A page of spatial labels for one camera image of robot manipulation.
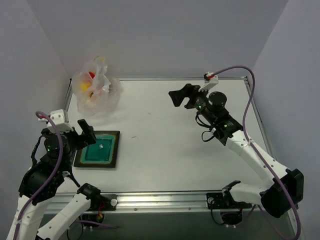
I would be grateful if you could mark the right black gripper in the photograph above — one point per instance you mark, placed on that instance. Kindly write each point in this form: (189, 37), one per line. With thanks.
(191, 99)

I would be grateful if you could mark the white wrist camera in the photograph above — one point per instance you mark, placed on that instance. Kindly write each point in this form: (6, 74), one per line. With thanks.
(210, 80)
(60, 119)

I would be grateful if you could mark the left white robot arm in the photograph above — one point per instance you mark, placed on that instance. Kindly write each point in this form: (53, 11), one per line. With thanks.
(40, 184)

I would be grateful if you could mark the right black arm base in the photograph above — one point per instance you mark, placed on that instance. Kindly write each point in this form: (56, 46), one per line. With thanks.
(231, 213)

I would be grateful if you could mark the yellow fake pear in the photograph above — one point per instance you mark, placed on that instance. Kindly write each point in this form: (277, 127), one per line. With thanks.
(84, 85)

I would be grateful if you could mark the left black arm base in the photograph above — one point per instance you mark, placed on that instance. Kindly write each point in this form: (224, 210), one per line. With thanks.
(101, 204)

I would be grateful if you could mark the square teal ceramic plate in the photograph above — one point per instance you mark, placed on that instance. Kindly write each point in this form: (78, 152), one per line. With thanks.
(102, 154)

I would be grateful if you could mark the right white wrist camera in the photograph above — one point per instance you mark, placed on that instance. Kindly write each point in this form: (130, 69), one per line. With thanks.
(210, 80)

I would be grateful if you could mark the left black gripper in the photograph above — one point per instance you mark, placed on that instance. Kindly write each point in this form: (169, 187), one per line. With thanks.
(80, 137)

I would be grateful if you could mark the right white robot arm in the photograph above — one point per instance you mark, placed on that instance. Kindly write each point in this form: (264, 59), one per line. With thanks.
(281, 187)

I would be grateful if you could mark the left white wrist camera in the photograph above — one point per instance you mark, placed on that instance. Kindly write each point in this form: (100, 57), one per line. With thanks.
(60, 119)

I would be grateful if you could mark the aluminium front rail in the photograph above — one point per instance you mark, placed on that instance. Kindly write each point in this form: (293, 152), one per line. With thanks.
(161, 202)

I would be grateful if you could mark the translucent white plastic bag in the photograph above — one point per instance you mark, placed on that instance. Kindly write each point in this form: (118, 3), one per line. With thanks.
(103, 95)

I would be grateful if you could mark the red fake apple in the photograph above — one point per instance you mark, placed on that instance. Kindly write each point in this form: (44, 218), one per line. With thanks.
(91, 74)

